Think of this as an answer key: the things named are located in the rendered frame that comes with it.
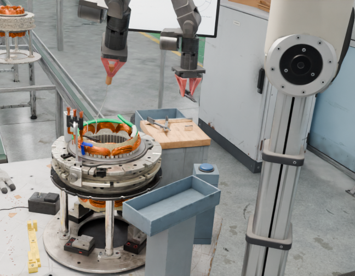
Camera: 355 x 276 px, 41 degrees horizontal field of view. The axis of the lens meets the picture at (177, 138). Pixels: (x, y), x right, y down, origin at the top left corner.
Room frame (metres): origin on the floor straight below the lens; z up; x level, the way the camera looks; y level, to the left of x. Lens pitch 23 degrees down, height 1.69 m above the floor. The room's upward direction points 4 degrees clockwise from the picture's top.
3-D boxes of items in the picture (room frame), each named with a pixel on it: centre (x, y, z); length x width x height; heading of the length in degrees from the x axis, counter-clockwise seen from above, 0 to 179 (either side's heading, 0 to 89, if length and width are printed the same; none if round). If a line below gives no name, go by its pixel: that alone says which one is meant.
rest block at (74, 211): (1.34, 0.30, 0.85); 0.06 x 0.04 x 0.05; 153
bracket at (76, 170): (1.13, 0.26, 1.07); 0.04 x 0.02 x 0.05; 69
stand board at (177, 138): (1.53, 0.01, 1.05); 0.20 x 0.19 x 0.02; 21
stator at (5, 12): (3.33, 1.22, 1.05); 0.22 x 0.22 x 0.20
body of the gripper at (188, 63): (1.57, -0.02, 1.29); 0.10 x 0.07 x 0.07; 112
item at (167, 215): (1.08, 0.00, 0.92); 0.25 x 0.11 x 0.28; 136
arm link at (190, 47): (1.57, -0.01, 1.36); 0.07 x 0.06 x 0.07; 79
